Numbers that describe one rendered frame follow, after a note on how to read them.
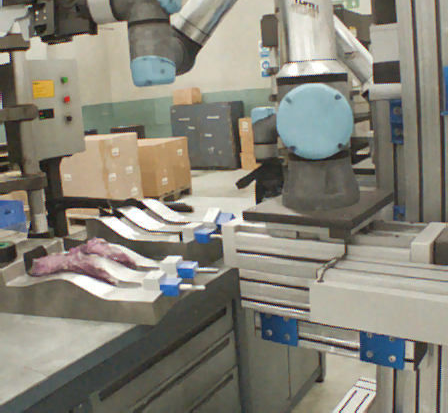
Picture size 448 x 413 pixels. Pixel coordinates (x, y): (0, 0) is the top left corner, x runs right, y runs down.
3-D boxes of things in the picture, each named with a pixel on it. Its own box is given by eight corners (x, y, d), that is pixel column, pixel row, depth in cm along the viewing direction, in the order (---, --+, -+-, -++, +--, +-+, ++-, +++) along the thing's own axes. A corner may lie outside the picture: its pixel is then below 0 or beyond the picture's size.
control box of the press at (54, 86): (125, 376, 235) (82, 57, 209) (78, 408, 210) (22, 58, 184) (93, 365, 247) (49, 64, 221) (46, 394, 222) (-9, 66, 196)
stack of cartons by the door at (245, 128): (297, 167, 823) (293, 114, 808) (288, 170, 796) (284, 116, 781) (250, 166, 871) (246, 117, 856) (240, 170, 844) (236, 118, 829)
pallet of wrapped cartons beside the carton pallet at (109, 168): (151, 212, 585) (143, 131, 568) (107, 231, 517) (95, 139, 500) (77, 209, 646) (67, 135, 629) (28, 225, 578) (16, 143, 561)
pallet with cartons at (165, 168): (192, 193, 680) (187, 137, 667) (161, 208, 608) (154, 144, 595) (120, 193, 733) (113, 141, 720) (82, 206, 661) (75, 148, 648)
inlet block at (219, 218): (256, 222, 145) (249, 209, 141) (249, 236, 142) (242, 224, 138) (216, 219, 152) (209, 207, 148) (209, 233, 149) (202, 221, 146)
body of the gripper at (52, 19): (24, 38, 85) (85, 27, 83) (22, -10, 85) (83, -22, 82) (46, 46, 93) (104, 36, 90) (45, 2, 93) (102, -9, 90)
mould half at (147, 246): (240, 247, 155) (237, 203, 153) (190, 275, 134) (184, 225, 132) (119, 234, 183) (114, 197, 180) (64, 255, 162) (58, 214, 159)
